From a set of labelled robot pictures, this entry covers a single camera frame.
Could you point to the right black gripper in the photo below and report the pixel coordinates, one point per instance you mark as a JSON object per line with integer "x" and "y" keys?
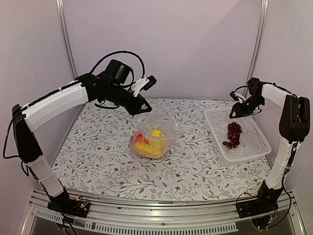
{"x": 240, "y": 110}

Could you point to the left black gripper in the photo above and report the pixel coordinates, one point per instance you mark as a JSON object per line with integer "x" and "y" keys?
{"x": 136, "y": 108}

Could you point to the dark red grapes toy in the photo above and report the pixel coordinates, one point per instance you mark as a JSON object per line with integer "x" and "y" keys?
{"x": 234, "y": 131}

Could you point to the clear zip top bag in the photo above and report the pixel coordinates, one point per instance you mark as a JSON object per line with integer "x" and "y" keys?
{"x": 161, "y": 119}

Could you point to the yellow lemon toy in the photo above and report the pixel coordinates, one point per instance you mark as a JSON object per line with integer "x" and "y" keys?
{"x": 156, "y": 140}

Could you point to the orange pumpkin toy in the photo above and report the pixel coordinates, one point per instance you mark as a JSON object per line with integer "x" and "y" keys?
{"x": 141, "y": 139}

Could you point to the yellow banana toy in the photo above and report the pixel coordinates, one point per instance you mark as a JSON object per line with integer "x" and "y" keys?
{"x": 148, "y": 150}

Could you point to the red bell pepper toy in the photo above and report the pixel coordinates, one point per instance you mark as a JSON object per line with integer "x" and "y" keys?
{"x": 133, "y": 138}

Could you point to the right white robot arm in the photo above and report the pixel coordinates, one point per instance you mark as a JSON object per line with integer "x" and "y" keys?
{"x": 294, "y": 124}

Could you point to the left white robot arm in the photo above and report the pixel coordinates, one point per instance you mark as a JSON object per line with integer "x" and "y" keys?
{"x": 26, "y": 120}

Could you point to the white perforated plastic basket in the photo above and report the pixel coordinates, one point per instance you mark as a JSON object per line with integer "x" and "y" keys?
{"x": 253, "y": 143}

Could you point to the floral patterned table mat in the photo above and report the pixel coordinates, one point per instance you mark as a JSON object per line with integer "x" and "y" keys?
{"x": 96, "y": 158}

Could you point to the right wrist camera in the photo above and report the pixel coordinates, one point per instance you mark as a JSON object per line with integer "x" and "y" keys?
{"x": 237, "y": 97}

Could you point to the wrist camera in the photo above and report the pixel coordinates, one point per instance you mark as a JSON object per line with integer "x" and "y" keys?
{"x": 237, "y": 97}
{"x": 144, "y": 83}

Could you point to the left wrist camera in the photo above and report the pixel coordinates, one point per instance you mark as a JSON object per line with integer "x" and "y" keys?
{"x": 144, "y": 83}

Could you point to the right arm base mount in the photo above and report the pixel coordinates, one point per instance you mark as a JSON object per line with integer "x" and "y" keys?
{"x": 264, "y": 203}

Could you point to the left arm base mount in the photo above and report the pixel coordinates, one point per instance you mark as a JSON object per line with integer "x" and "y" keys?
{"x": 62, "y": 203}

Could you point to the left aluminium corner post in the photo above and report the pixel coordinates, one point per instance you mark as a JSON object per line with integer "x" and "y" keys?
{"x": 65, "y": 36}

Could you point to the aluminium front rail frame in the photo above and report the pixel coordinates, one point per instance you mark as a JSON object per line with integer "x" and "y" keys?
{"x": 110, "y": 215}

